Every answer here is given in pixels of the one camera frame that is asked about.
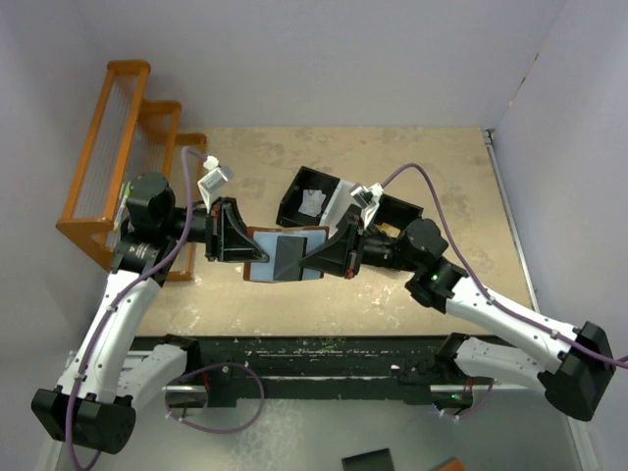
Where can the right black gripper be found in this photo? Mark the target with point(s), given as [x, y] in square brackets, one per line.
[343, 254]

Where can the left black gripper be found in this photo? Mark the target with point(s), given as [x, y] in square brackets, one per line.
[227, 236]

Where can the brown leather card holder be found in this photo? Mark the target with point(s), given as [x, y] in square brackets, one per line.
[285, 248]

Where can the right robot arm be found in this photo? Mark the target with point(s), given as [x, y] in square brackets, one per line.
[571, 366]

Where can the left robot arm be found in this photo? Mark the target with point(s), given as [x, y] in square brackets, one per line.
[96, 400]

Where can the gold card in tray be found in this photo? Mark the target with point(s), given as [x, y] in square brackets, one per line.
[389, 230]

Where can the silver item in tray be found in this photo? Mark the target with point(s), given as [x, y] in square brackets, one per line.
[312, 202]

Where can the black and white organizer tray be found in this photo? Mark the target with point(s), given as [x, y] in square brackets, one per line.
[392, 211]

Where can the orange wooden tiered rack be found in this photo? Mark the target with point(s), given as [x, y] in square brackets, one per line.
[128, 135]

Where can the black box at bottom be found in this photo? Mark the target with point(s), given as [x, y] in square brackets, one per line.
[375, 460]

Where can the orange object at bottom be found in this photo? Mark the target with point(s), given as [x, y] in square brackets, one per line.
[453, 464]

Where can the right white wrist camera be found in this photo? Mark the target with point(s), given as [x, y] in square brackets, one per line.
[368, 199]

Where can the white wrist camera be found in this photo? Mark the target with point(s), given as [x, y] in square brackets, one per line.
[368, 199]
[215, 177]

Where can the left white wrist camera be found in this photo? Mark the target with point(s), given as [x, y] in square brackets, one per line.
[215, 177]

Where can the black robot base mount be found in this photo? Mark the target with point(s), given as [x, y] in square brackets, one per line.
[415, 370]

